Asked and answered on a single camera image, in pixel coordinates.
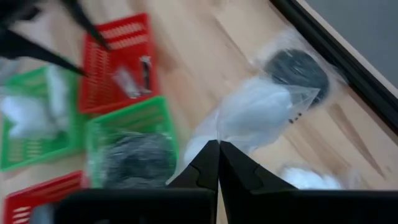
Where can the green slotted plastic basket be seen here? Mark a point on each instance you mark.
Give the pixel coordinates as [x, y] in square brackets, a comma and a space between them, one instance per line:
[136, 112]
[37, 149]

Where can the red slotted plastic basket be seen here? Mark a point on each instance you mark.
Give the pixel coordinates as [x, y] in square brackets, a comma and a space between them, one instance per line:
[46, 189]
[105, 77]

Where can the white cotton pads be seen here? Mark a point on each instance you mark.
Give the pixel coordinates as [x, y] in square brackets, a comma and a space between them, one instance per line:
[28, 118]
[308, 179]
[255, 115]

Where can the black mesh pad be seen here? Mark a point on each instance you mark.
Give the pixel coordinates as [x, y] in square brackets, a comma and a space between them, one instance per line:
[152, 155]
[295, 71]
[118, 174]

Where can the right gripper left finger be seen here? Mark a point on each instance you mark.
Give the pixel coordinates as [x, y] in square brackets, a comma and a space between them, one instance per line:
[199, 174]

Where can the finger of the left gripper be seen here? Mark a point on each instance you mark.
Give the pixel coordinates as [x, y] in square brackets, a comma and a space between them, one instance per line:
[88, 26]
[37, 51]

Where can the bagged silver nail clipper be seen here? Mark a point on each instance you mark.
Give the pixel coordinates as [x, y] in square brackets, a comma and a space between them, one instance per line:
[126, 82]
[145, 74]

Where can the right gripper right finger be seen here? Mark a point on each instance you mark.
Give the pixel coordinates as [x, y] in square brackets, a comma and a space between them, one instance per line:
[245, 180]

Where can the dark grey oval case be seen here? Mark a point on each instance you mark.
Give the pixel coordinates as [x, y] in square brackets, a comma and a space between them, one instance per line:
[43, 214]

